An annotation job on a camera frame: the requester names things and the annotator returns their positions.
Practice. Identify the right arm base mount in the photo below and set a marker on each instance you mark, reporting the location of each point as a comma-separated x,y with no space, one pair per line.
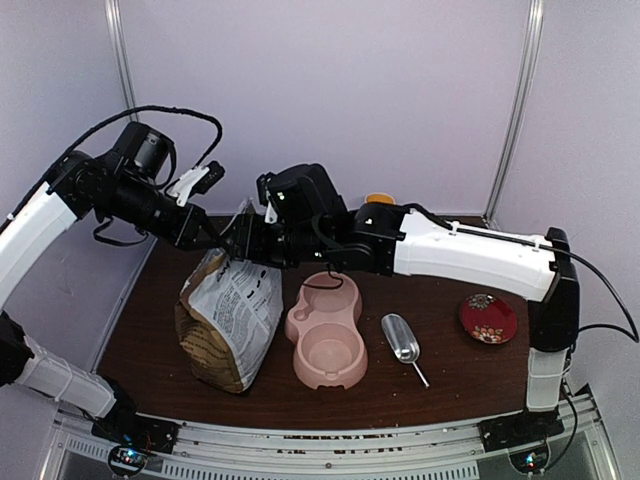
525,436

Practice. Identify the pink double pet bowl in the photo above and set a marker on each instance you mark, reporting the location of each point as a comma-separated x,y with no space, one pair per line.
328,348

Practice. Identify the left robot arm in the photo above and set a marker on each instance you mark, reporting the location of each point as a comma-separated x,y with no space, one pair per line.
120,184

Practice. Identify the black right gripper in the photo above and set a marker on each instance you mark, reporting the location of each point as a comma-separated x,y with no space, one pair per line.
248,244

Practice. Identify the right aluminium frame post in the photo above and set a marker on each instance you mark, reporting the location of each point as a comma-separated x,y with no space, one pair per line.
527,69

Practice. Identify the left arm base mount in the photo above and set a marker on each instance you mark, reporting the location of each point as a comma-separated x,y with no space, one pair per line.
137,446

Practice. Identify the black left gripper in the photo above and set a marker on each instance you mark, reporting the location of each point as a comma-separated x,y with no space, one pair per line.
183,234

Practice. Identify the left aluminium frame post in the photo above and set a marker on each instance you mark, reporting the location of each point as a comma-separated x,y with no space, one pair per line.
118,44

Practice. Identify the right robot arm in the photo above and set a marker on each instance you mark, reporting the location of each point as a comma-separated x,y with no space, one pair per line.
408,240

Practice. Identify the brown pet food bag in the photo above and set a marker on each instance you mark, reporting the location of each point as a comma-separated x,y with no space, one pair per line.
226,317

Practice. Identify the silver metal scoop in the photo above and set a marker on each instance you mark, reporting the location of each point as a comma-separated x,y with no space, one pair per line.
403,343

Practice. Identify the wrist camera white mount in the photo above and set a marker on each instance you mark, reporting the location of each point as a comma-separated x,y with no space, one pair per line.
267,199
196,181

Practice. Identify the front aluminium rail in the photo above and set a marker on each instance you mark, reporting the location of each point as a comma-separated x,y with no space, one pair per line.
441,451

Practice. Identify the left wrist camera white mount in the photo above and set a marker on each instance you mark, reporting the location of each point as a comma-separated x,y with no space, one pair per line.
196,181

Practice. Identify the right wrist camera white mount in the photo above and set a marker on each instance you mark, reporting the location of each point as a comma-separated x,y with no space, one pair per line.
267,199

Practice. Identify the red floral saucer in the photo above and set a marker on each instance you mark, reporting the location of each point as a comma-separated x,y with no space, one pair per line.
488,319

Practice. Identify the floral ceramic mug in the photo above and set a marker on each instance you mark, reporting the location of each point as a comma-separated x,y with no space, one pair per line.
380,198

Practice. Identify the aluminium frame post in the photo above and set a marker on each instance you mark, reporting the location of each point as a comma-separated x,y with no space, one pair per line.
118,44
527,69

